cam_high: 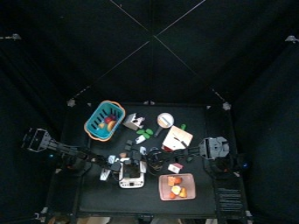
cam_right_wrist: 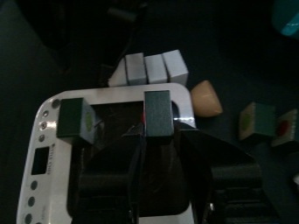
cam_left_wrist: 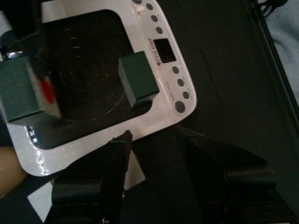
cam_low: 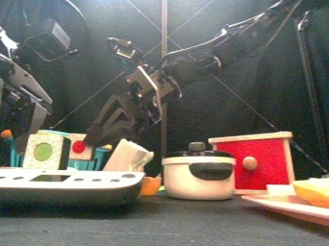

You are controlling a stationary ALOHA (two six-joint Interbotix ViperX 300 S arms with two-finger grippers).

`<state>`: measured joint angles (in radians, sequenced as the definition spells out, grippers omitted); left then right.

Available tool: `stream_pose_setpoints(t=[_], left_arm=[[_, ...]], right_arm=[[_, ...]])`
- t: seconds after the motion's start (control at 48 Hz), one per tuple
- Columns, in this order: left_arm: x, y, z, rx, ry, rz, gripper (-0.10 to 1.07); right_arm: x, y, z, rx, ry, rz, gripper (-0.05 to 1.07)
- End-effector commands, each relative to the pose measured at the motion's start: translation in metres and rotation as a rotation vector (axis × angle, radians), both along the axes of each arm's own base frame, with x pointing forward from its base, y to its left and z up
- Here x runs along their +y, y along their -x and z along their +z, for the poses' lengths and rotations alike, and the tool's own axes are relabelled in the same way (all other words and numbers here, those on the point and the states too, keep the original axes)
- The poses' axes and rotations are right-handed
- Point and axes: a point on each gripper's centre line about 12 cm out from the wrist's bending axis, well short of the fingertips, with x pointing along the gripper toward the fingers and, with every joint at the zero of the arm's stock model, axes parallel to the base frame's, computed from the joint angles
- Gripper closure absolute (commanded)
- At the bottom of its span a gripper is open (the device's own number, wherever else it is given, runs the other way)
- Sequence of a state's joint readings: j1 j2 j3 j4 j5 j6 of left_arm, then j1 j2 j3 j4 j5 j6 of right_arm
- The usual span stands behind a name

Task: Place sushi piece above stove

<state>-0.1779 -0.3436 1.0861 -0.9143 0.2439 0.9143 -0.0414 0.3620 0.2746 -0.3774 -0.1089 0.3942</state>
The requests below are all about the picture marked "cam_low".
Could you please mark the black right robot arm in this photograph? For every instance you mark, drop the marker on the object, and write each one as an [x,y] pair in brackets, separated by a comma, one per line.
[240,41]

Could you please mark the sushi piece with green centre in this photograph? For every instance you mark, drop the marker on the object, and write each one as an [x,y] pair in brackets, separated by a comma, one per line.
[43,151]

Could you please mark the sushi piece with red centre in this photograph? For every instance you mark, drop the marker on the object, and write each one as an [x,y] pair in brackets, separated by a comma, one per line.
[79,146]

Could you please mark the white folded cloth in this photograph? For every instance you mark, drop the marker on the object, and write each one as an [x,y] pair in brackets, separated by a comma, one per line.
[126,157]

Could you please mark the teal toy dish rack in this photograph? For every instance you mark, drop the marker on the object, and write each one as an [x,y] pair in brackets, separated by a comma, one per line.
[87,160]

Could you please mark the white toy pot black lid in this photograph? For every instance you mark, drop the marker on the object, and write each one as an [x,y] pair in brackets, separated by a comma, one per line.
[198,177]

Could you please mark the red wooden drawer box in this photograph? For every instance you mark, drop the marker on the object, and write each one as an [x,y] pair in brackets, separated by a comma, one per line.
[265,160]

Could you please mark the small white cube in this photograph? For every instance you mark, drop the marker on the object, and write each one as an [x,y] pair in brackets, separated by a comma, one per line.
[280,189]

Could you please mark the pink plate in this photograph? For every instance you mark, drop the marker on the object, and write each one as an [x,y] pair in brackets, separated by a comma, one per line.
[290,205]

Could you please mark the yellow orange toy fruit slice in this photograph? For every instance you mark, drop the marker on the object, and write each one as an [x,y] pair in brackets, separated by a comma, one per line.
[312,192]

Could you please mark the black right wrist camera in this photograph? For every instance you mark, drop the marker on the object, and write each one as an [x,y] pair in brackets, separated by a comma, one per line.
[124,51]

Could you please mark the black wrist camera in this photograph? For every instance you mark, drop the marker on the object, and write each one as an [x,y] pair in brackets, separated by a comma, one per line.
[124,51]
[48,41]

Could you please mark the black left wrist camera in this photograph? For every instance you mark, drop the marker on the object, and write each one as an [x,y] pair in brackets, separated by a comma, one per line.
[48,41]

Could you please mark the vertical metal frame pole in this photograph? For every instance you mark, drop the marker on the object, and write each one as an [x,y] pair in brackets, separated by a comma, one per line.
[165,29]

